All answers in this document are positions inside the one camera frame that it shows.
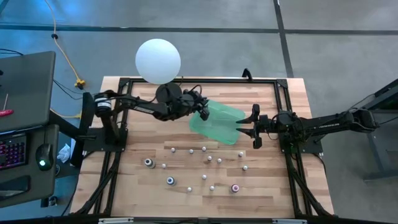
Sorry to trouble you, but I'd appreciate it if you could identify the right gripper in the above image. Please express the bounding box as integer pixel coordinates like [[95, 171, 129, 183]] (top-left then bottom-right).
[[236, 104, 276, 149]]

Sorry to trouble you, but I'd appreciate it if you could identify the green translucent plastic tray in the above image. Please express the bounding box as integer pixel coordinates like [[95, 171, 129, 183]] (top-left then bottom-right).
[[188, 99, 246, 146]]

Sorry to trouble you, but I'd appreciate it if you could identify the white globe lamp black base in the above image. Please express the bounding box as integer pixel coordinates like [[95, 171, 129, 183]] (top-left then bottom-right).
[[135, 38, 183, 103]]

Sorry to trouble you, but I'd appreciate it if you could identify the grey metal cart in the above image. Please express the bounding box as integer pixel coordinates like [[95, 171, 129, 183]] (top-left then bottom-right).
[[345, 77, 398, 181]]

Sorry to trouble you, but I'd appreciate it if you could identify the crumpled white tissue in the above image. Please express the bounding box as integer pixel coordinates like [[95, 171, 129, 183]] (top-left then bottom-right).
[[57, 143, 72, 164]]

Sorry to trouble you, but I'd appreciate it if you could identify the black computer mouse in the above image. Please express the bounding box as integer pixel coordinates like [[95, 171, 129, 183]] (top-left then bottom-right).
[[35, 143, 54, 172]]

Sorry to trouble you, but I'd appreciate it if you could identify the grey closed laptop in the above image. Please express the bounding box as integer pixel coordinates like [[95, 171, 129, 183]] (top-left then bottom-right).
[[0, 51, 57, 133]]

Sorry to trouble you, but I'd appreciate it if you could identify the dark grey desk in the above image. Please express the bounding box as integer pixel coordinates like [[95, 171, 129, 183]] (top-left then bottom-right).
[[0, 124, 60, 208]]

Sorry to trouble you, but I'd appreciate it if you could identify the black desk caster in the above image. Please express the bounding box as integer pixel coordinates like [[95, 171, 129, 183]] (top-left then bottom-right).
[[40, 195, 59, 208]]

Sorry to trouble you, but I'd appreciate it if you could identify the black backlit keyboard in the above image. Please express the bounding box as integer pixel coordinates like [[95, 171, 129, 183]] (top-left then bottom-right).
[[0, 133, 28, 170]]

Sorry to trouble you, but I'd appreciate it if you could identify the black wrist rest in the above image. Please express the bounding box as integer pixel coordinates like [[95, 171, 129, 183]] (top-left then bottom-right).
[[0, 175, 31, 200]]

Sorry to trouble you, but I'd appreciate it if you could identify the black aluminium table frame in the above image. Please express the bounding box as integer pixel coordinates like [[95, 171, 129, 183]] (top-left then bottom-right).
[[71, 77, 335, 218]]

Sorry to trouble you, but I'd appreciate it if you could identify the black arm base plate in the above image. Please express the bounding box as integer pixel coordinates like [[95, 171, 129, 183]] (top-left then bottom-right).
[[279, 129, 324, 154], [83, 127, 129, 152]]

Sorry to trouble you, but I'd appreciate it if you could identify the silver metal bracket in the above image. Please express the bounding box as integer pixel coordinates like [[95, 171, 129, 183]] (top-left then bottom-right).
[[98, 217, 134, 224], [272, 218, 308, 224]]

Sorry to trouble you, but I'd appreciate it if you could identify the yellow extension cable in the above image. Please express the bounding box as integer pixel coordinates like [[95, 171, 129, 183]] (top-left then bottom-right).
[[43, 0, 86, 119]]

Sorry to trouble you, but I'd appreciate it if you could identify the black desk support post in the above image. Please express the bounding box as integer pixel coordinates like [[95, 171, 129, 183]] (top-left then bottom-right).
[[70, 91, 96, 169]]

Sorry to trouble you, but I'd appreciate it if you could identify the red handled screwdriver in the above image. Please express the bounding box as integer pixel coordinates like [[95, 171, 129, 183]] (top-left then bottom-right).
[[0, 93, 15, 118]]

